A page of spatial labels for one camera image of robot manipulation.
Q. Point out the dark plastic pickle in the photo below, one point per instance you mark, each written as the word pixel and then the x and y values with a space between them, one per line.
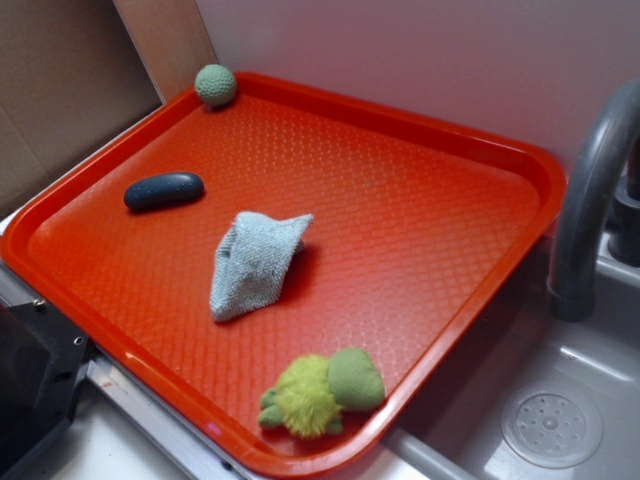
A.
pixel 162 190

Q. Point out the red plastic tray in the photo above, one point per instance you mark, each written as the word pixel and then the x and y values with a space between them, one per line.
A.
pixel 417 223

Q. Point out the grey folded cloth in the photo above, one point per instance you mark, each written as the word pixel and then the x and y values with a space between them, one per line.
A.
pixel 252 261

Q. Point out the green plush turtle toy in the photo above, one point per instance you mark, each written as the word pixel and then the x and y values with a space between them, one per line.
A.
pixel 313 393

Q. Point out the green knitted ball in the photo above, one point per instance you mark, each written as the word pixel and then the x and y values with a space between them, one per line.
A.
pixel 215 85

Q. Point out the grey sink faucet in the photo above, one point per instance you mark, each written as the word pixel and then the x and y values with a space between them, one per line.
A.
pixel 587 204

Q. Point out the grey toy sink basin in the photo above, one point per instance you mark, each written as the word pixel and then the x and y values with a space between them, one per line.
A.
pixel 523 395

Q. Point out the cardboard panel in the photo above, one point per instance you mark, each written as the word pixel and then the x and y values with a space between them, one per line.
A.
pixel 71 80

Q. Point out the black metal bracket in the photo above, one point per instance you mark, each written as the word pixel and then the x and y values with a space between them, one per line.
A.
pixel 43 362

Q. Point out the black faucet handle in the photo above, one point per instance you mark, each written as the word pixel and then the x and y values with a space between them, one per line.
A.
pixel 623 244

